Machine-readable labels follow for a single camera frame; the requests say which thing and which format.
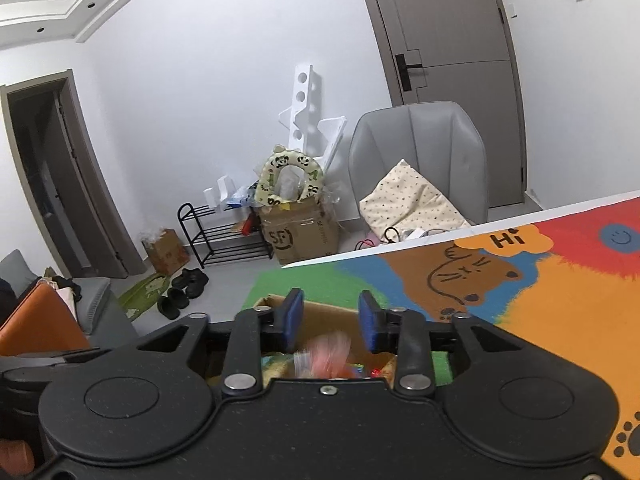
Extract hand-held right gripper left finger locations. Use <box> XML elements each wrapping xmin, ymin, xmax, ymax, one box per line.
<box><xmin>132</xmin><ymin>288</ymin><xmax>305</xmax><ymax>395</ymax></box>

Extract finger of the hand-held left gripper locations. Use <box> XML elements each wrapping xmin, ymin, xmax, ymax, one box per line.
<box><xmin>0</xmin><ymin>347</ymin><xmax>108</xmax><ymax>370</ymax></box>

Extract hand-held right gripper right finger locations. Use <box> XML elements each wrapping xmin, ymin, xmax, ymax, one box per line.
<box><xmin>358</xmin><ymin>291</ymin><xmax>521</xmax><ymax>395</ymax></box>

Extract orange pink biscuit packet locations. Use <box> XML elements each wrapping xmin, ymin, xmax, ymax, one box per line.
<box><xmin>294</xmin><ymin>332</ymin><xmax>354</xmax><ymax>379</ymax></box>

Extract person's left hand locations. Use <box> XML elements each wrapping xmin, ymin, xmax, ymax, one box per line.
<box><xmin>0</xmin><ymin>438</ymin><xmax>35</xmax><ymax>477</ymax></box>

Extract orange chair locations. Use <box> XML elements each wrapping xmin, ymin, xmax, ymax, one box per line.
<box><xmin>0</xmin><ymin>283</ymin><xmax>92</xmax><ymax>357</ymax></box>

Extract grey sofa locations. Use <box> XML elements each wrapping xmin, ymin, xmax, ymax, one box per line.
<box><xmin>0</xmin><ymin>248</ymin><xmax>139</xmax><ymax>357</ymax></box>

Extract pile of clothes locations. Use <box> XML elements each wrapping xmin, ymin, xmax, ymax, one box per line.
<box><xmin>42</xmin><ymin>267</ymin><xmax>84</xmax><ymax>306</ymax></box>

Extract large logo cardboard box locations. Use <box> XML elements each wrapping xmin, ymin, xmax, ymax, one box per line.
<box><xmin>258</xmin><ymin>194</ymin><xmax>341</xmax><ymax>267</ymax></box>

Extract black shoe rack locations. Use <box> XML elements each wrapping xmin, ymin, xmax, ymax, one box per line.
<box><xmin>177</xmin><ymin>203</ymin><xmax>274</xmax><ymax>269</ymax></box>

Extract green floor mat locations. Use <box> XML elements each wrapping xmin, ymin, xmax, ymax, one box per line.
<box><xmin>117</xmin><ymin>273</ymin><xmax>171</xmax><ymax>321</ymax></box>

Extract dotted cream cushion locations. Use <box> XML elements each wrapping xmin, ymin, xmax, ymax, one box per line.
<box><xmin>359</xmin><ymin>158</ymin><xmax>474</xmax><ymax>244</ymax></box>

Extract clear plastic bags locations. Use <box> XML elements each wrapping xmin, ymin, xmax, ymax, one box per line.
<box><xmin>227</xmin><ymin>187</ymin><xmax>261</xmax><ymax>209</ymax></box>

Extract small brown cardboard box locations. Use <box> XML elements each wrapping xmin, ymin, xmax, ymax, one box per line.
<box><xmin>142</xmin><ymin>228</ymin><xmax>191</xmax><ymax>274</ymax></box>

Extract white plastic holders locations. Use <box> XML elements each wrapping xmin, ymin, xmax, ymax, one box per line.
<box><xmin>203</xmin><ymin>174</ymin><xmax>236</xmax><ymax>209</ymax></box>

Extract open interior door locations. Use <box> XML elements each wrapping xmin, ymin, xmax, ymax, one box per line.
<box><xmin>0</xmin><ymin>68</ymin><xmax>146</xmax><ymax>281</ymax></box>

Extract grey chair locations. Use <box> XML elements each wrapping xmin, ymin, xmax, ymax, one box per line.
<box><xmin>348</xmin><ymin>101</ymin><xmax>489</xmax><ymax>234</ymax></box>

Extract colourful cartoon play mat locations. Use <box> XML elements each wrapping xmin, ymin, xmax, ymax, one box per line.
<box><xmin>242</xmin><ymin>197</ymin><xmax>640</xmax><ymax>480</ymax></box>

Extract white holed rack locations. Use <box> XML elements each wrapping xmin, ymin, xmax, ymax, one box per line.
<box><xmin>278</xmin><ymin>63</ymin><xmax>347</xmax><ymax>169</ymax></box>

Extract grey door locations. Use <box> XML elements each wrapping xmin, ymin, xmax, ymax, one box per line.
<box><xmin>352</xmin><ymin>0</ymin><xmax>529</xmax><ymax>211</ymax></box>

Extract panda print ring cushion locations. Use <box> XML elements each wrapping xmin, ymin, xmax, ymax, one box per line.
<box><xmin>253</xmin><ymin>144</ymin><xmax>325</xmax><ymax>206</ymax></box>

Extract black door handle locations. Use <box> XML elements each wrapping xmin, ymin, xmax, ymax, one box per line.
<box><xmin>394</xmin><ymin>53</ymin><xmax>424</xmax><ymax>92</ymax></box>

